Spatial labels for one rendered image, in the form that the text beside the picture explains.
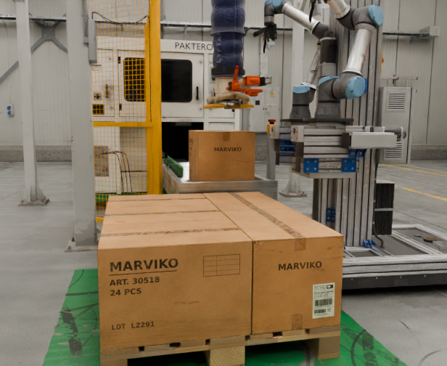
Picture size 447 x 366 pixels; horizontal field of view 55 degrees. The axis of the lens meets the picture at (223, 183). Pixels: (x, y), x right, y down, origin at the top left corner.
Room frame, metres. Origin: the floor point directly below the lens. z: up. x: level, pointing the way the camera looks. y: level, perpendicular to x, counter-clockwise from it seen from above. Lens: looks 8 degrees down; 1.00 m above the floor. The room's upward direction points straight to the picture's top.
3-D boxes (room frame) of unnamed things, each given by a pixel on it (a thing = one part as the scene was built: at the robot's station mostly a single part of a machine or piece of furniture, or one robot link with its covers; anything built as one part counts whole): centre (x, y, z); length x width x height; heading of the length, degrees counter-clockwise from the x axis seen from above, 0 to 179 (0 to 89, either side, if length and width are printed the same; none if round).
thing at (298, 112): (3.02, -0.53, 1.09); 0.15 x 0.15 x 0.10
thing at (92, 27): (3.47, 1.02, 1.62); 0.20 x 0.05 x 0.30; 13
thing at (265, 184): (2.94, -0.04, 0.58); 0.70 x 0.03 x 0.06; 103
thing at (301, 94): (3.03, -0.53, 1.20); 0.13 x 0.12 x 0.14; 159
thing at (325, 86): (2.52, -0.60, 1.20); 0.13 x 0.12 x 0.14; 38
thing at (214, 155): (3.28, 0.03, 0.75); 0.60 x 0.40 x 0.40; 11
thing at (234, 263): (2.23, 0.11, 0.34); 1.20 x 1.00 x 0.40; 13
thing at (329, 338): (2.23, 0.11, 0.07); 1.20 x 1.00 x 0.14; 13
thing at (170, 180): (4.01, 0.54, 0.50); 2.31 x 0.05 x 0.19; 13
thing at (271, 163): (3.61, -0.40, 0.50); 0.07 x 0.07 x 1.00; 13
